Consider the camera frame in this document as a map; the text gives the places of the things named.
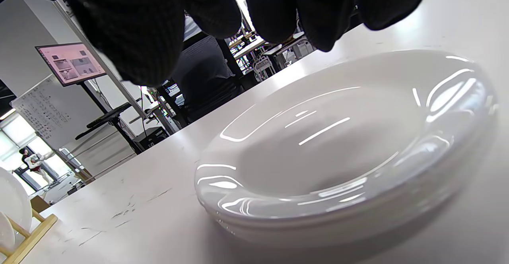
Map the black stand tray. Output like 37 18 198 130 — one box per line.
75 102 134 140

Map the wooden dish rack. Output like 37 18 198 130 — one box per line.
0 208 59 264

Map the monitor screen on stand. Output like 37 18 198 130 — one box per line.
35 43 107 87

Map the stack of white plates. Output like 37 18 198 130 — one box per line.
194 49 499 248

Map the round white plate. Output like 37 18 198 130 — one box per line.
0 167 33 233
0 212 16 252

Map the person's right hand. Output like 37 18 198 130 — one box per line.
0 0 440 86

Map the cardboard box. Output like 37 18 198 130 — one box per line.
30 194 51 214

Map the black office chair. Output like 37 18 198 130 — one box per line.
171 35 245 123

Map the whiteboard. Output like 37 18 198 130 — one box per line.
11 75 86 150

